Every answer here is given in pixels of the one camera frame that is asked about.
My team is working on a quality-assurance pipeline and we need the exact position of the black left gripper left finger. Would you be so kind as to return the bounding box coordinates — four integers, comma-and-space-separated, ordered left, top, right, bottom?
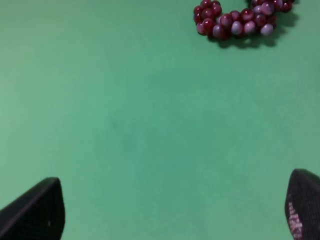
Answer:
0, 177, 66, 240

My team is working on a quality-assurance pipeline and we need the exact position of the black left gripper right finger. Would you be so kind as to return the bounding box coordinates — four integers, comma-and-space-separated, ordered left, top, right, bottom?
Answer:
284, 169, 320, 240

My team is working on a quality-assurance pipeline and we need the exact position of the red purple grape bunch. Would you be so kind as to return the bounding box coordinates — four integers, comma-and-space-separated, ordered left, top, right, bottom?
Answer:
193, 0, 295, 41

